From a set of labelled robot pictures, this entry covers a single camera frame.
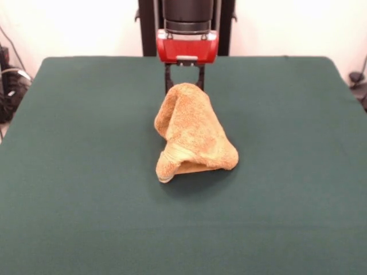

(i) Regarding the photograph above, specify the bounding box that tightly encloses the orange terry towel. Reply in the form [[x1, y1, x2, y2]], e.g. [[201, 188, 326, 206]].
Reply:
[[154, 82, 239, 184]]

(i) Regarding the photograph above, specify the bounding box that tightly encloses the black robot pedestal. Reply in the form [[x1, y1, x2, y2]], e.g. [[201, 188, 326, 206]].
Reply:
[[134, 0, 238, 57]]

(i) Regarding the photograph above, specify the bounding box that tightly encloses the black cable bundle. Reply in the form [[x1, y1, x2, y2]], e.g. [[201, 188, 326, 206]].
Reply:
[[0, 25, 33, 124]]

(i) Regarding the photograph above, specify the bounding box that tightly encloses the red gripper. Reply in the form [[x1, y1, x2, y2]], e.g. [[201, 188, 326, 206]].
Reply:
[[156, 29, 220, 94]]

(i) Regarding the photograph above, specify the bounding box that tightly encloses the black power strip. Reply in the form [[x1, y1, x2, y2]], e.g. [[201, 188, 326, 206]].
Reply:
[[348, 71, 367, 112]]

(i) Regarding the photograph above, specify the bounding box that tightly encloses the dark green table cloth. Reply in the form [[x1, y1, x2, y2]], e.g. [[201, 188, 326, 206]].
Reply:
[[0, 56, 367, 275]]

